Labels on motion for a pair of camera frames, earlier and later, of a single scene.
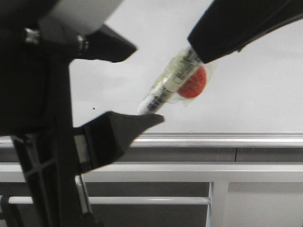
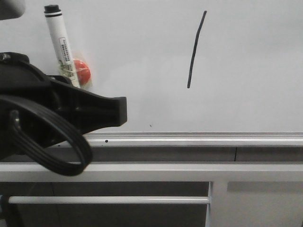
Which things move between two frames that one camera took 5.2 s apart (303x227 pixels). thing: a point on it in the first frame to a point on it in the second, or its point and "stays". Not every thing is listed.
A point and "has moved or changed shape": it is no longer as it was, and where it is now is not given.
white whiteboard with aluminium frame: [255, 100] stays
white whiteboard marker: [170, 80] has moved or changed shape
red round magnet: [195, 85] to [84, 72]
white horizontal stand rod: [125, 200] stays
